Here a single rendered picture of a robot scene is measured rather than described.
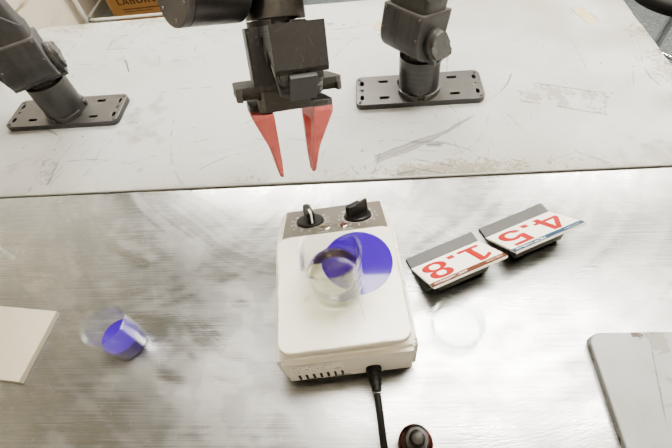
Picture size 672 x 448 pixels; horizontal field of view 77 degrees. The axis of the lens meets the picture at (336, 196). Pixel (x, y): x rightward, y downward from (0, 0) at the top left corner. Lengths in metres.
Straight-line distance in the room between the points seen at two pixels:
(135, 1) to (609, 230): 2.44
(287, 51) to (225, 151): 0.36
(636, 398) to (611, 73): 0.50
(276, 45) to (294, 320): 0.24
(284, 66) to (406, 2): 0.30
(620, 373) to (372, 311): 0.25
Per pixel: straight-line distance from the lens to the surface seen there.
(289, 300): 0.41
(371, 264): 0.42
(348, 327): 0.40
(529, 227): 0.55
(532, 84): 0.77
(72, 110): 0.85
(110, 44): 1.03
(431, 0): 0.60
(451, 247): 0.53
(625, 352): 0.53
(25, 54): 0.78
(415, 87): 0.68
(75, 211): 0.71
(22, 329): 0.64
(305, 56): 0.34
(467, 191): 0.59
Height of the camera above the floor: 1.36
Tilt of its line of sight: 52 degrees down
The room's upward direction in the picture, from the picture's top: 9 degrees counter-clockwise
